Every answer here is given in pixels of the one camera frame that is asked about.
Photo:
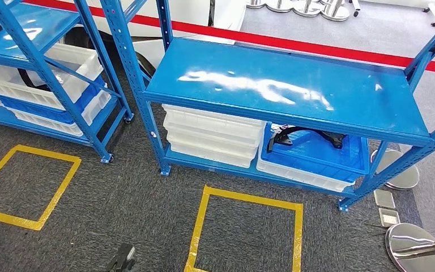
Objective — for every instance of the black curved plastic part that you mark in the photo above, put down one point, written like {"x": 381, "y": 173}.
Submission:
{"x": 281, "y": 137}
{"x": 24, "y": 80}

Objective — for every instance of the blue metal shelf rack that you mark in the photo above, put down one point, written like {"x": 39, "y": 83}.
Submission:
{"x": 33, "y": 26}
{"x": 277, "y": 86}

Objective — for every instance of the yellow floor tape square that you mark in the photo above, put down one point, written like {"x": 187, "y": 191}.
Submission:
{"x": 198, "y": 225}
{"x": 63, "y": 187}

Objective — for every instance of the red barrier belt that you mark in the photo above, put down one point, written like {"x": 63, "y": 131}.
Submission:
{"x": 277, "y": 40}

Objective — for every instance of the white car body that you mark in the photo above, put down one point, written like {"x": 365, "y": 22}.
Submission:
{"x": 187, "y": 11}

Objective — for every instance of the grey metal floor box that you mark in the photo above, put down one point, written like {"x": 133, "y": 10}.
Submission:
{"x": 384, "y": 199}
{"x": 389, "y": 217}

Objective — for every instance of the chrome stanchion base disc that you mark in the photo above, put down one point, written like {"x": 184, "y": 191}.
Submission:
{"x": 409, "y": 234}
{"x": 405, "y": 176}

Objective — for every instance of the chrome stanchion post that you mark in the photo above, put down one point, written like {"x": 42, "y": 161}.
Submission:
{"x": 335, "y": 15}
{"x": 306, "y": 11}
{"x": 255, "y": 4}
{"x": 277, "y": 7}

